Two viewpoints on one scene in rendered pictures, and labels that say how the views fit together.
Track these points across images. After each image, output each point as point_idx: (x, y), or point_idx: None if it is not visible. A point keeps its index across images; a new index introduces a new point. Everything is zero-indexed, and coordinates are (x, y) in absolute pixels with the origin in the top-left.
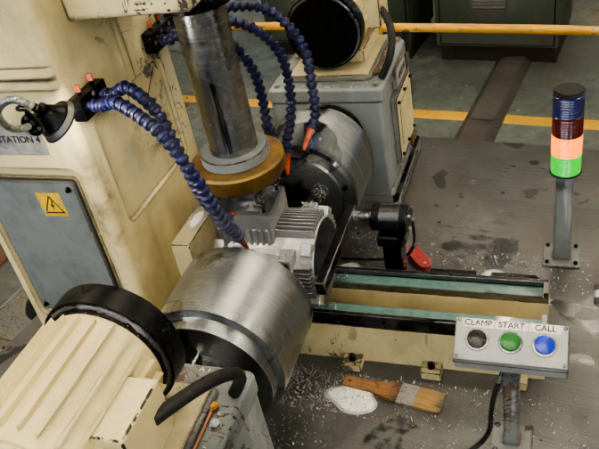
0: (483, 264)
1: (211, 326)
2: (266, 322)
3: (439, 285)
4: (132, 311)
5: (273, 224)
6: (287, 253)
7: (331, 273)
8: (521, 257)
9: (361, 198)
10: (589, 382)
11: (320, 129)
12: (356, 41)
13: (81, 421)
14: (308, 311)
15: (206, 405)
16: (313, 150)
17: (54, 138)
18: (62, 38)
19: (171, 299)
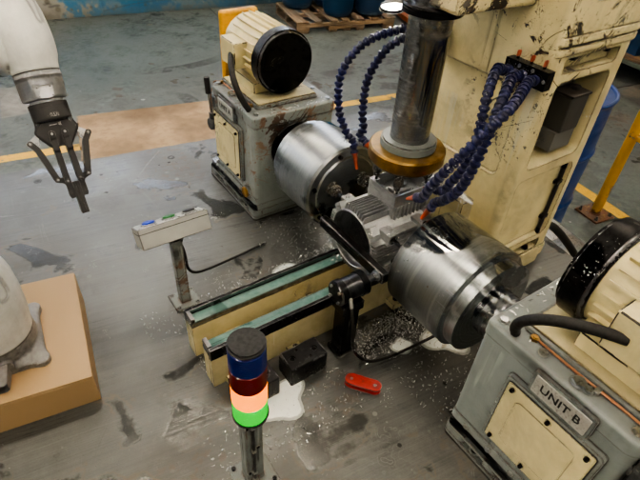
0: (311, 418)
1: (301, 127)
2: (290, 150)
3: (286, 310)
4: (263, 36)
5: (371, 190)
6: (350, 199)
7: (329, 230)
8: (287, 449)
9: (402, 301)
10: (159, 360)
11: (451, 243)
12: (556, 289)
13: (237, 30)
14: (302, 195)
15: (251, 102)
16: (423, 225)
17: (383, 10)
18: None
19: (341, 129)
